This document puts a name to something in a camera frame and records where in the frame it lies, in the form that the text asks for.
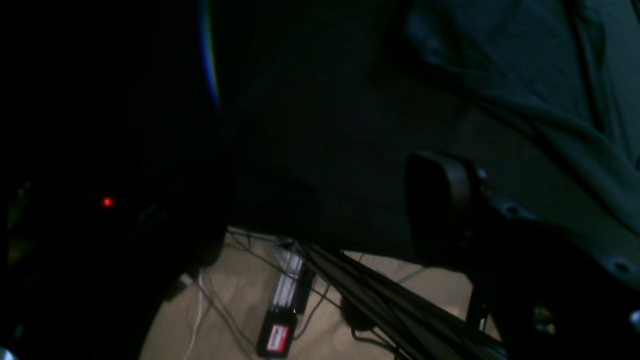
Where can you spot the aluminium frame leg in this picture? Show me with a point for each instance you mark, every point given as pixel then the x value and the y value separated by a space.
pixel 295 283

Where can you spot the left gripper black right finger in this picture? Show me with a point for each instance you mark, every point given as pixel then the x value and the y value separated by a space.
pixel 554 293

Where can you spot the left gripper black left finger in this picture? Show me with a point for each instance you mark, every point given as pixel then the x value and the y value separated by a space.
pixel 113 173

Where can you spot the black box with name tag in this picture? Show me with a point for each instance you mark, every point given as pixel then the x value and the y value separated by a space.
pixel 276 335

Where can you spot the dark grey T-shirt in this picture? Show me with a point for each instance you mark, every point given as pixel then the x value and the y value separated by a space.
pixel 564 72

